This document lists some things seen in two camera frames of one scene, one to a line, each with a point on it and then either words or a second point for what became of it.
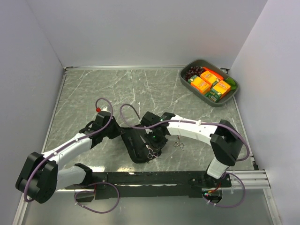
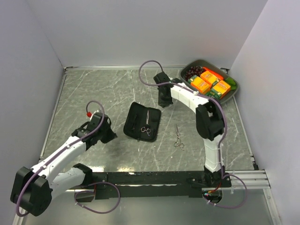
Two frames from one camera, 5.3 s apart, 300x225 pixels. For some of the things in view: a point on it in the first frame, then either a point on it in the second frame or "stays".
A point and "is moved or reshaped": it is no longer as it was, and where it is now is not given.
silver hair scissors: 151,153 is moved or reshaped
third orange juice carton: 220,89 stays
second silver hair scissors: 176,144 stays
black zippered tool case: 135,140 is moved or reshaped
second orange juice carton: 209,78 stays
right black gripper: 159,145 to 162,103
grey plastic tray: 212,79 stays
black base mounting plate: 146,185 stays
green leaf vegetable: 231,82 stays
